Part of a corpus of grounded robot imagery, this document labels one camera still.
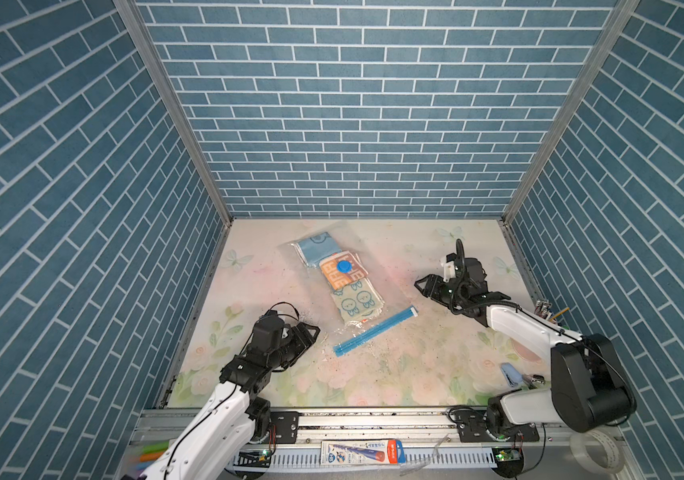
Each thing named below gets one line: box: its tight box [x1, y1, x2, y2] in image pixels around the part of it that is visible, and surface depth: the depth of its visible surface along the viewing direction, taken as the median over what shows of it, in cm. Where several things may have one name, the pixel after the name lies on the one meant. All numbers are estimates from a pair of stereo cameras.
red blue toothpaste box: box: [320, 439, 406, 465], surface depth 71 cm
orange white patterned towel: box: [319, 251, 368, 291], surface depth 104 cm
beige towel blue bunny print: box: [330, 277, 385, 324], surface depth 97 cm
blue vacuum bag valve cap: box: [336, 260, 353, 274], surface depth 104 cm
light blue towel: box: [298, 232, 342, 265], surface depth 110 cm
